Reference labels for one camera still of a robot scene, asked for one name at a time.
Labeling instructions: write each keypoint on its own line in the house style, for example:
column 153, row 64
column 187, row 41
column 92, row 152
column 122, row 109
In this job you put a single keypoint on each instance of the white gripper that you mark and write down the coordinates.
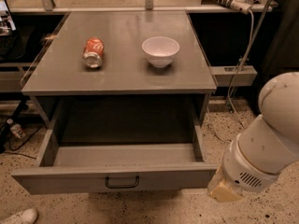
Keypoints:
column 242, row 170

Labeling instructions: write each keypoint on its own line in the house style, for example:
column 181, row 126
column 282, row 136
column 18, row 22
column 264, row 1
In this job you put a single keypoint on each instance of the grey top drawer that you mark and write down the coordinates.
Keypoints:
column 157, row 138

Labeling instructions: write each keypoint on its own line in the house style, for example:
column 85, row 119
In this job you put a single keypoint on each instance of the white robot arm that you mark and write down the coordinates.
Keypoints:
column 257, row 156

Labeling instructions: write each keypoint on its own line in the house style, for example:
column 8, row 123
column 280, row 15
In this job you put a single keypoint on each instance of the grey drawer cabinet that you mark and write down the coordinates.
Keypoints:
column 125, row 70

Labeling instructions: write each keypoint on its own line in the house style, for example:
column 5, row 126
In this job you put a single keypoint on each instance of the white ceramic bowl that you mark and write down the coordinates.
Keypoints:
column 160, row 51

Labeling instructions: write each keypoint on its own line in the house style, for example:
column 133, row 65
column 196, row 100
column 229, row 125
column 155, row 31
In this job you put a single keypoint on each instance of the orange soda can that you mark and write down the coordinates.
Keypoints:
column 93, row 52

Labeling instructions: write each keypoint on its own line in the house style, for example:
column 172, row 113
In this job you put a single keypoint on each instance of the white shoe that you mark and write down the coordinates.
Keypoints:
column 28, row 216

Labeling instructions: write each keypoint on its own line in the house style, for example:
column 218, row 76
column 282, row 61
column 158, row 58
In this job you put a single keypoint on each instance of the small plastic bottle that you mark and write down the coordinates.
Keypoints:
column 16, row 129

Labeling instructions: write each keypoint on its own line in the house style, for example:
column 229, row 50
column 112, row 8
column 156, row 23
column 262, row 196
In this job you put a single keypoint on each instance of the black top drawer handle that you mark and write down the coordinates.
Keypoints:
column 122, row 183

